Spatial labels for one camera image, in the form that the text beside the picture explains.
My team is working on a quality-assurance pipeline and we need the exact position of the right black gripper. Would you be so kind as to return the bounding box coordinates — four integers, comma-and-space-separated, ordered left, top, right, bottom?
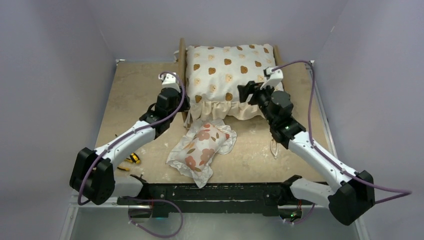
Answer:
238, 80, 277, 126

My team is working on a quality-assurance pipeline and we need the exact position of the bear print white cushion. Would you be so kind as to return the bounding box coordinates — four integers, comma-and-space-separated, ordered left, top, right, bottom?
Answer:
173, 43, 286, 160

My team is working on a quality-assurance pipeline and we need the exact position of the wooden pet bed frame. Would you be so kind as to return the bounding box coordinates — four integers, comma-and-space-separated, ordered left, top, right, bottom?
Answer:
177, 37, 285, 124

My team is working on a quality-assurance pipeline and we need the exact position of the floral print small pillow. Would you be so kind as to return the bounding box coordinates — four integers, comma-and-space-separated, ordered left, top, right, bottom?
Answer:
166, 119, 237, 189

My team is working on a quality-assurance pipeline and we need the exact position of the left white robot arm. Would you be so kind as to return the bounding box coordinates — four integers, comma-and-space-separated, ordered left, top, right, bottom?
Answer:
69, 87, 188, 206

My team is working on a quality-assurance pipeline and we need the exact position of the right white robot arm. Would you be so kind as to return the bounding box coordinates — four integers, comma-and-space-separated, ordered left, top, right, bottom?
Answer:
237, 81, 376, 226

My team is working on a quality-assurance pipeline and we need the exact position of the yellow black screwdriver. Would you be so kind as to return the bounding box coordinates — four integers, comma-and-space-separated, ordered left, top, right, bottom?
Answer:
112, 136, 141, 172

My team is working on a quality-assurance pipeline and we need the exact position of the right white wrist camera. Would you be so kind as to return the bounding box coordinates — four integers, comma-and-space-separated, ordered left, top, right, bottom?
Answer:
260, 66, 284, 91

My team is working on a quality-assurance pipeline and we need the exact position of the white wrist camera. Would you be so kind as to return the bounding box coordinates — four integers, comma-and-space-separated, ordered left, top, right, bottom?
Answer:
260, 66, 284, 91
158, 73, 181, 92

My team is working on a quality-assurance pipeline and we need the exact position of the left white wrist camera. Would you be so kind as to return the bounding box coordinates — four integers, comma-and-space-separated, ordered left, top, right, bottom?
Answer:
158, 73, 181, 92

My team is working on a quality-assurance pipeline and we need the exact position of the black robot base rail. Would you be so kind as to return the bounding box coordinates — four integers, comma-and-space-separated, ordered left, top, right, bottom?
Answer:
117, 182, 299, 218

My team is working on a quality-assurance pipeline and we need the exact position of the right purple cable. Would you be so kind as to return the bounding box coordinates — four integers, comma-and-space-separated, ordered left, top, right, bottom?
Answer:
269, 60, 413, 226

